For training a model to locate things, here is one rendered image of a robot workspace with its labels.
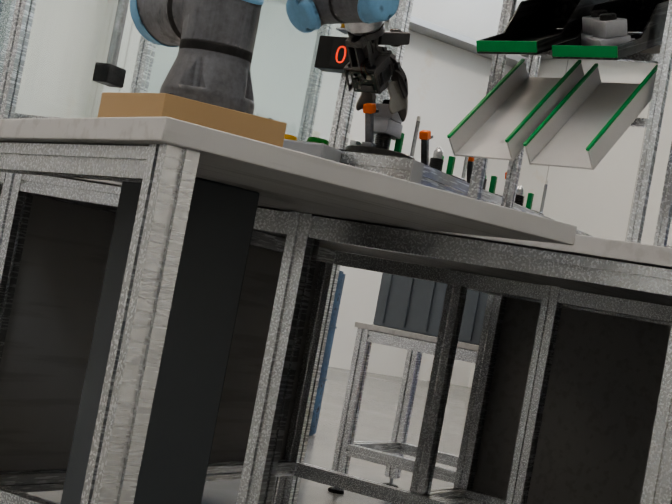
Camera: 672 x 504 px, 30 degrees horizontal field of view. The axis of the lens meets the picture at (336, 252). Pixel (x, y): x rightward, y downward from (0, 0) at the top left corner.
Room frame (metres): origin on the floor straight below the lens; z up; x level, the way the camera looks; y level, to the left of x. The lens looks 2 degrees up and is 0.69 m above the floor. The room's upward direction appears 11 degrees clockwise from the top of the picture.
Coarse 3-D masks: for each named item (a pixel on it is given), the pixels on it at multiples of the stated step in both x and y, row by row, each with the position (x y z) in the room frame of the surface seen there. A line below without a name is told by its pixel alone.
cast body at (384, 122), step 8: (376, 104) 2.48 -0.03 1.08; (384, 104) 2.47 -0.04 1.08; (384, 112) 2.47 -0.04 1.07; (376, 120) 2.46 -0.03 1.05; (384, 120) 2.46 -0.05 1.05; (392, 120) 2.46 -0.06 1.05; (400, 120) 2.49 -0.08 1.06; (376, 128) 2.46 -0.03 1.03; (384, 128) 2.45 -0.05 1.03; (392, 128) 2.47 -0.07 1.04; (400, 128) 2.50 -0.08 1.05; (392, 136) 2.48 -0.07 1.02; (400, 136) 2.50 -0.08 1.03
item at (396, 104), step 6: (390, 84) 2.42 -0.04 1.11; (396, 84) 2.43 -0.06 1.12; (390, 90) 2.42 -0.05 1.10; (396, 90) 2.43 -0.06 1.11; (390, 96) 2.42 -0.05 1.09; (396, 96) 2.43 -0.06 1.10; (402, 96) 2.44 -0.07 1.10; (390, 102) 2.42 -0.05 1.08; (396, 102) 2.43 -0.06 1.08; (402, 102) 2.44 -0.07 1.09; (390, 108) 2.42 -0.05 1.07; (396, 108) 2.43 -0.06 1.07; (402, 108) 2.45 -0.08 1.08; (402, 114) 2.47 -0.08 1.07; (402, 120) 2.48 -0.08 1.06
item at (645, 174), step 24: (504, 0) 2.42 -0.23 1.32; (504, 24) 2.42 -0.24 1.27; (528, 72) 2.56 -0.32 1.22; (648, 120) 2.26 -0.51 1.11; (648, 144) 2.26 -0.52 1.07; (480, 168) 2.41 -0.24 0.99; (648, 168) 2.25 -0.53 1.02; (480, 192) 2.42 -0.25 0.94; (504, 192) 2.57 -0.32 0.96; (648, 192) 2.26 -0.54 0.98
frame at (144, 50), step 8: (144, 40) 2.99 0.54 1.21; (144, 48) 2.99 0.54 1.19; (144, 56) 2.98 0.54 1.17; (136, 64) 2.99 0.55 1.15; (144, 64) 2.98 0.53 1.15; (136, 72) 2.99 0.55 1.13; (144, 72) 2.98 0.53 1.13; (136, 80) 2.99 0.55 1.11; (144, 80) 2.99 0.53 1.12; (136, 88) 2.99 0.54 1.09
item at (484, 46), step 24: (528, 0) 2.43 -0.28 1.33; (552, 0) 2.49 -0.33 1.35; (576, 0) 2.47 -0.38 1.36; (600, 0) 2.39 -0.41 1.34; (528, 24) 2.44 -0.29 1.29; (552, 24) 2.51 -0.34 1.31; (576, 24) 2.33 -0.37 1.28; (480, 48) 2.32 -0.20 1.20; (504, 48) 2.29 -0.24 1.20; (528, 48) 2.25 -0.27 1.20
